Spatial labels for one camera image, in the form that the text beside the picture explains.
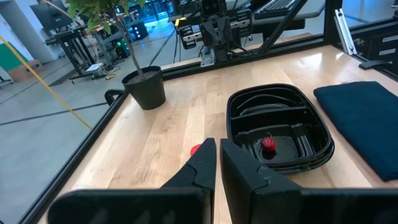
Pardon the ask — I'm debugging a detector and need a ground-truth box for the black keyboard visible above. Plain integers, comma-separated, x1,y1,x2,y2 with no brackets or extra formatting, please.
254,0,296,20

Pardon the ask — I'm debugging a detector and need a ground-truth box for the cardboard box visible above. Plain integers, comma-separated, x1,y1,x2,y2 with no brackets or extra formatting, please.
7,59,44,83

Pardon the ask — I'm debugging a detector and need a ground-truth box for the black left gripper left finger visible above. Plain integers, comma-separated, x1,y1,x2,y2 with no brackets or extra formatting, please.
48,138,218,224

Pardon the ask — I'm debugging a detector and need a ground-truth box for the black work table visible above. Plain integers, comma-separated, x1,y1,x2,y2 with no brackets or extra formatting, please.
45,24,97,80

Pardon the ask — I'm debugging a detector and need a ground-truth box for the computer with blue lights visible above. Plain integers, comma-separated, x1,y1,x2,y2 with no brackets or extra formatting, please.
127,21,149,41

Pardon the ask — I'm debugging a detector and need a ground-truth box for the black metal table frame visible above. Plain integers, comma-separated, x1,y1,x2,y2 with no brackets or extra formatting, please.
18,0,398,224

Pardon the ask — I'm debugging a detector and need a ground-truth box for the black divided plastic container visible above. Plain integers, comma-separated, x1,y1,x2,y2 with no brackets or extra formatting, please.
226,83,336,175

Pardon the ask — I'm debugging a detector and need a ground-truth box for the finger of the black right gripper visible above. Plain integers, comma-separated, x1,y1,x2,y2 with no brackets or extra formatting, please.
217,17,241,47
200,26,218,47

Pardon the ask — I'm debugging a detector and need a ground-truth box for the silver aluminium bracket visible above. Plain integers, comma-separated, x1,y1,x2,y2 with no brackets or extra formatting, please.
334,8,358,56

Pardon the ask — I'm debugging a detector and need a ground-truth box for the grey desk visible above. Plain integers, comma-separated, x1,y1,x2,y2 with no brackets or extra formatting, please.
251,0,326,32

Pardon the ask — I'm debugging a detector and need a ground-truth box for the dark blue folded cloth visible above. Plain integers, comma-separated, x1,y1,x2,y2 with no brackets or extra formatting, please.
313,81,398,182

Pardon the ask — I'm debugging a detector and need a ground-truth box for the green panel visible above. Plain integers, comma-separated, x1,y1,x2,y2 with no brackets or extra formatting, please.
0,42,21,72

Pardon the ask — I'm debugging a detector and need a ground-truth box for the yellow cord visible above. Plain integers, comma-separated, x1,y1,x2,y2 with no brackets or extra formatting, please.
0,35,93,130

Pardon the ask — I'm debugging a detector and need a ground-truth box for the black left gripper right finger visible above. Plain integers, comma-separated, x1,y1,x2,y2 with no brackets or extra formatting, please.
220,139,398,224

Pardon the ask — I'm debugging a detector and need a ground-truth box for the green plant in black pot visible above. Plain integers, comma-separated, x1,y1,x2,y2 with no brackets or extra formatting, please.
65,0,167,111

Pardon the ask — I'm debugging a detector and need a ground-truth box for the black drawer cabinet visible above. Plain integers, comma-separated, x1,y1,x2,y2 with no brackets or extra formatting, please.
351,27,398,75

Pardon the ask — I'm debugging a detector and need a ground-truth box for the computer with green lights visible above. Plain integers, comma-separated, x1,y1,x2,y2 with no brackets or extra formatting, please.
114,39,131,60

